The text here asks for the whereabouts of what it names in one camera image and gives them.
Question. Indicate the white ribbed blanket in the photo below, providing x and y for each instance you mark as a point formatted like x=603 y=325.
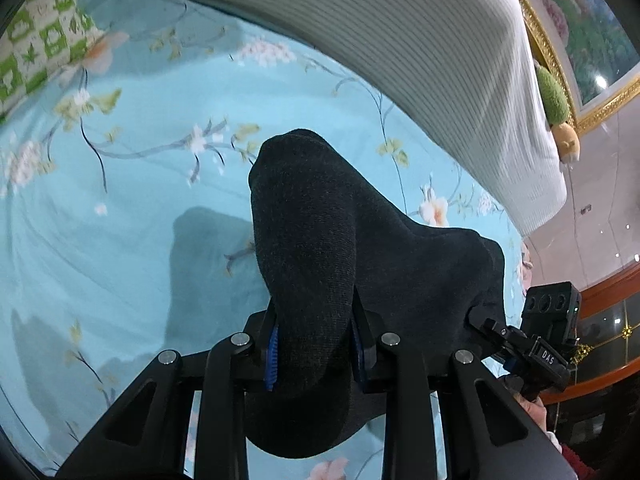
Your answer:
x=400 y=50

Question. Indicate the green checkered pillow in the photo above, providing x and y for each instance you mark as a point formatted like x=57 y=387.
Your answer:
x=40 y=45

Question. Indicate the pink patterned cloth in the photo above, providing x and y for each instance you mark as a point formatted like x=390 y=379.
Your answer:
x=526 y=265

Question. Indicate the green and yellow plush toy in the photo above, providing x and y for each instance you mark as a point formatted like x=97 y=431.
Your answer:
x=557 y=105

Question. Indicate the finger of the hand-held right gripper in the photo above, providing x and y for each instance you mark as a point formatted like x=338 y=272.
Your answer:
x=492 y=330

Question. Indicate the wooden cabinet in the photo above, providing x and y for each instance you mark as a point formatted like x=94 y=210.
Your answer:
x=610 y=290

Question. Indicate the person's right hand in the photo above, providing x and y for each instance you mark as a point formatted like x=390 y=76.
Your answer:
x=532 y=412

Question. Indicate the gold framed picture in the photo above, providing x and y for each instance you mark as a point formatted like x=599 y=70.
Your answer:
x=590 y=20

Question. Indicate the blue floral bedsheet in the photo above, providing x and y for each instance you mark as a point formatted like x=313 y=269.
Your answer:
x=100 y=210

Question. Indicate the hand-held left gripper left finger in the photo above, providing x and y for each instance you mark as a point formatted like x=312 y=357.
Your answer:
x=272 y=360

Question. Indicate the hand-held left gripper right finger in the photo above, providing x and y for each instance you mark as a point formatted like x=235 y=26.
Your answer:
x=357 y=360

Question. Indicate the black pants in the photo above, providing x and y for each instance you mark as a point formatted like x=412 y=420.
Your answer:
x=310 y=235

